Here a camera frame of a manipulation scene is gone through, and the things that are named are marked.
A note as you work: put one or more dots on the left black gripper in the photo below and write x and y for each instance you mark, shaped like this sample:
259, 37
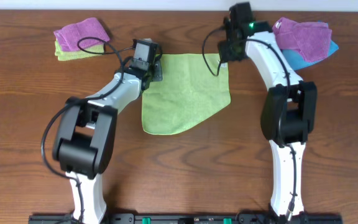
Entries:
157, 72

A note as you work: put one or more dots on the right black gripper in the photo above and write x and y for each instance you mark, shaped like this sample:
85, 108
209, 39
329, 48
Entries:
225, 53

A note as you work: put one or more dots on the light green microfiber cloth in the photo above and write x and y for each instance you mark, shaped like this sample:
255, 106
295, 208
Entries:
194, 88

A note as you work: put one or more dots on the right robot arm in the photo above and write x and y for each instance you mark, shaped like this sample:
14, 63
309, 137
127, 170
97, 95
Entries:
288, 113

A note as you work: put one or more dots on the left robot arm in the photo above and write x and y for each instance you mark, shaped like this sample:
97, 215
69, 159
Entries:
85, 136

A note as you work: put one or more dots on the blue cloth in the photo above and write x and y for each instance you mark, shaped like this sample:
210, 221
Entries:
296, 61

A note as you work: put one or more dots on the crumpled purple cloth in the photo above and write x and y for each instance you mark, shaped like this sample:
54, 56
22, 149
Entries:
311, 40

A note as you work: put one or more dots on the folded purple cloth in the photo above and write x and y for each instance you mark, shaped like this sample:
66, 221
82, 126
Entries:
68, 36

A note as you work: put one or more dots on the folded green cloth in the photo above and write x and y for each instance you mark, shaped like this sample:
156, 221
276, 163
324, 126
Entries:
66, 56

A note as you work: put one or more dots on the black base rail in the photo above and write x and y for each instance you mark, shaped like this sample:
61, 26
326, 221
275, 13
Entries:
243, 218

